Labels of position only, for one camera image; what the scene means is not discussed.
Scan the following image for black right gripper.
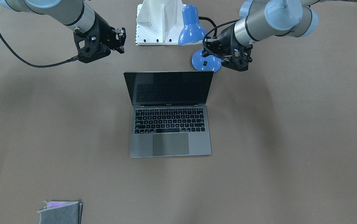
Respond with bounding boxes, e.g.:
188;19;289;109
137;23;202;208
74;15;126;63

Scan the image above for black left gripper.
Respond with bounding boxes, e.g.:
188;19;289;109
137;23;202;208
201;24;253;72

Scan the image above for grey laptop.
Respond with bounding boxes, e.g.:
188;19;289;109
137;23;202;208
123;71;214;158

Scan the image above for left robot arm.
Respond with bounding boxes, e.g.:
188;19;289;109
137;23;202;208
202;0;319;72

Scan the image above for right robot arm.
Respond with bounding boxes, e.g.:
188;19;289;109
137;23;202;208
0;0;126;67

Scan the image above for blue desk lamp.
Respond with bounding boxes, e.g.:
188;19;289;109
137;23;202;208
178;4;222;73

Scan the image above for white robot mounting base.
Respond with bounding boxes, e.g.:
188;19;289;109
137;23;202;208
136;0;186;46

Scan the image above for purple cloth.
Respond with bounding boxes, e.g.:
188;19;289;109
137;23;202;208
44;201;73;209

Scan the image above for grey folded cloth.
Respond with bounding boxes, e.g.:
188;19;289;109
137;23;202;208
37;201;83;224

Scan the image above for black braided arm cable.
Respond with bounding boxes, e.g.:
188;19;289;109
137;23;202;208
0;0;80;68

